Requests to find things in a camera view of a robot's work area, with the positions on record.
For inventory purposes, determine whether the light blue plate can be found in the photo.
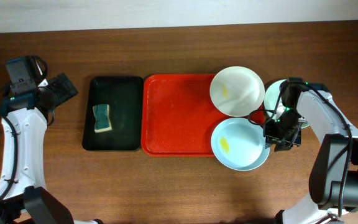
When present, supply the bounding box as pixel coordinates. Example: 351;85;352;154
211;118;270;171

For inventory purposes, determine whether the green and yellow sponge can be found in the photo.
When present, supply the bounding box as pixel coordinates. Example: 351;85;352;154
92;104;112;133

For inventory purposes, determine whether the black rectangular tray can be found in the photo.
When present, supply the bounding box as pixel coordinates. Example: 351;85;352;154
82;76;144;151

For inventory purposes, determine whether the white plate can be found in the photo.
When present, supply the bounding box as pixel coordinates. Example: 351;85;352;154
209;66;265;117

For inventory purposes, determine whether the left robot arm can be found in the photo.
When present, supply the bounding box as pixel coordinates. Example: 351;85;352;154
0;55;78;223

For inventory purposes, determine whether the pale green plate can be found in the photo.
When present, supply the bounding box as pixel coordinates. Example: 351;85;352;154
263;79;310;129

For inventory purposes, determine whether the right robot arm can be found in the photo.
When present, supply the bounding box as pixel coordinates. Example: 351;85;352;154
264;78;358;223

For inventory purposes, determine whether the red plastic tray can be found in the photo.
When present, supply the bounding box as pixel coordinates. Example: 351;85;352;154
140;73;265;157

